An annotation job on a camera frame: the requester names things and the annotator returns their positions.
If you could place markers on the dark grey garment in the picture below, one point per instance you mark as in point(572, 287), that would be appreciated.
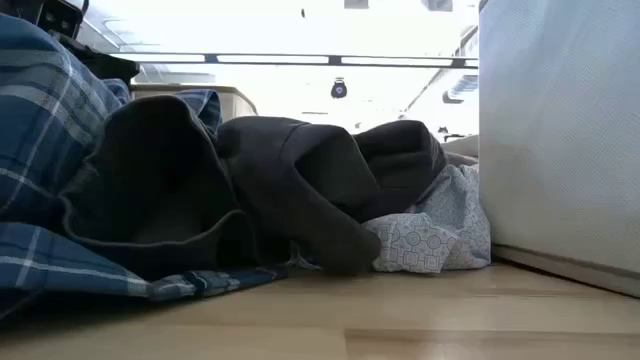
point(300, 175)

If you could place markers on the light blue patterned garment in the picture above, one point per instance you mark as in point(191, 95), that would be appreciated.
point(425, 245)

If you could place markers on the blue plaid shirt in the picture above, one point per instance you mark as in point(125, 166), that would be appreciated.
point(45, 125)

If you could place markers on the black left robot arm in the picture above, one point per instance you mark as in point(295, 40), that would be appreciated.
point(100, 65)

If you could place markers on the overhead light bar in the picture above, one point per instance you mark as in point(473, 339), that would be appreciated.
point(335, 60)

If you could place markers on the beige garment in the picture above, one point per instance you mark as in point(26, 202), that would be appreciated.
point(465, 146)

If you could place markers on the white fabric storage bin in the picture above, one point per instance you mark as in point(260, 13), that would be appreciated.
point(560, 150)

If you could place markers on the black overhead camera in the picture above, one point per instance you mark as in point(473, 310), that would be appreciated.
point(339, 89)

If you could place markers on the grey ventilation duct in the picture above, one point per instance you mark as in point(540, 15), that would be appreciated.
point(460, 90)

